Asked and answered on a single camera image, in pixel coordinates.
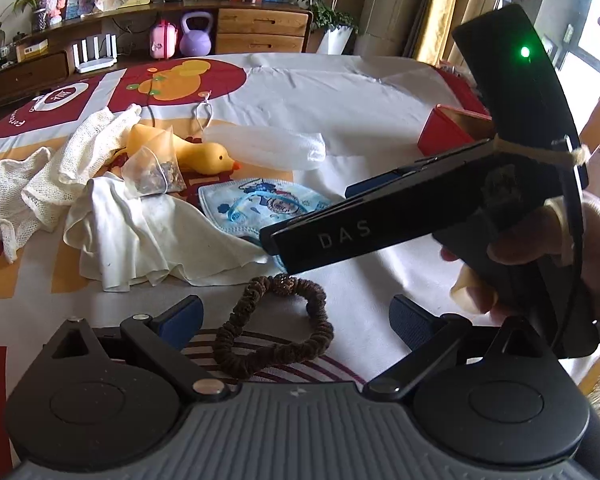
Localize yellow curtain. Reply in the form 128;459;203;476
412;0;511;66

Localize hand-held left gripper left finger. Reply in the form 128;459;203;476
45;295;231;403

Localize black cable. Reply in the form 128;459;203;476
550;135;587;358

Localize purple kettlebell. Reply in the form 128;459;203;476
179;11;215;57

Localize mesh tea pouch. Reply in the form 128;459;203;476
121;127;187;198

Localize white mesh cloth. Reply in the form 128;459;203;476
0;104;143;265

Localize thin cord loop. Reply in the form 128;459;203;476
192;91;215;133

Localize red tin box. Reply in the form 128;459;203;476
417;104;496;157

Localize beige twine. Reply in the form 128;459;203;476
494;134;592;167

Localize small cardboard box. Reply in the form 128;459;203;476
16;39;49;62

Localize pink toy case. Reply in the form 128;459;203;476
149;20;179;59

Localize green plant white pot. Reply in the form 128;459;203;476
290;0;358;56

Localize wooden TV cabinet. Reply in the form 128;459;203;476
0;2;315;111

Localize person's right hand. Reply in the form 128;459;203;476
440;190;600;376

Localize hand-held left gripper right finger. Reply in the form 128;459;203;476
362;295;548;401

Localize white red printed tablecloth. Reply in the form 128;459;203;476
0;52;491;480

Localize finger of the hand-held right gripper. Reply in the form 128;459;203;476
345;139;493;200

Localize brown hair scrunchie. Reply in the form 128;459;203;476
214;275;335;380

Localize blue printed face mask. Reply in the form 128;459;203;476
197;177;346;273

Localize yellow rubber duck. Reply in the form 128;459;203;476
125;124;243;183

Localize white router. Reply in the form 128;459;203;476
71;34;118;73

